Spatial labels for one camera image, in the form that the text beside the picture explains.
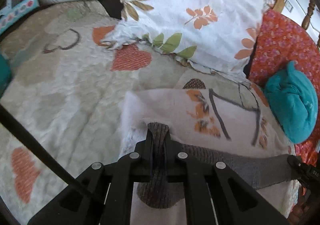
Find teal fleece bundle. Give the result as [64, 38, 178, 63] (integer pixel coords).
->
[263, 61, 318, 144]

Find pale pink garment grey band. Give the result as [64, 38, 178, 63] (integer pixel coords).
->
[120, 88, 298, 216]

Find red floral pillow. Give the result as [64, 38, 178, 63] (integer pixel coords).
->
[235, 10, 319, 165]

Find black cable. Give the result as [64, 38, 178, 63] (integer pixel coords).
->
[0, 104, 91, 195]

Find white floral pillow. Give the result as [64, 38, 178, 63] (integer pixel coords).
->
[101, 0, 267, 82]

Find patterned heart bedspread quilt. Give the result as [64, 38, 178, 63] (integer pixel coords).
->
[0, 0, 301, 225]

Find green cardboard box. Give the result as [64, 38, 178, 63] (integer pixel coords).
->
[0, 54, 12, 96]

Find light blue game box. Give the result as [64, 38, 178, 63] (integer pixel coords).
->
[0, 0, 39, 34]

